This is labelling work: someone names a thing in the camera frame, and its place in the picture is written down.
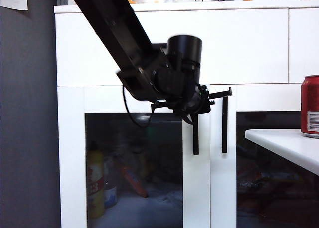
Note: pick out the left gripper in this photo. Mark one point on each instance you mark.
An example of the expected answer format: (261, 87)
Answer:
(202, 103)

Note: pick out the red beverage can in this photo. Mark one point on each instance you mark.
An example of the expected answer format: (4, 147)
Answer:
(310, 98)

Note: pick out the white glass cabinet door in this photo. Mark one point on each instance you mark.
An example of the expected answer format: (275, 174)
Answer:
(261, 96)
(72, 163)

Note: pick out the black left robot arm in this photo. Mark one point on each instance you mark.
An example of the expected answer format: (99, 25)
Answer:
(112, 26)

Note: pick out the white cabinet body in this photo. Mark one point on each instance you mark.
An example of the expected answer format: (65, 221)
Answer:
(224, 5)

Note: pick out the wide white drawer front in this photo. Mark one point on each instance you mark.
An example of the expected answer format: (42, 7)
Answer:
(236, 51)

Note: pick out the orange cloth package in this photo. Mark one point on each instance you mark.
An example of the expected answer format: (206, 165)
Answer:
(135, 183)

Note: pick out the clear pump bottle blue label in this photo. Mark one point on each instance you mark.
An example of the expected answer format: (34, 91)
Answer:
(110, 195)

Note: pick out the yellow detergent bottle green cap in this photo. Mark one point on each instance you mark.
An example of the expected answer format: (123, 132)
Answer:
(96, 183)

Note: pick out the narrow white drawer front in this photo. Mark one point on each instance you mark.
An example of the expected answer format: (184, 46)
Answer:
(304, 38)

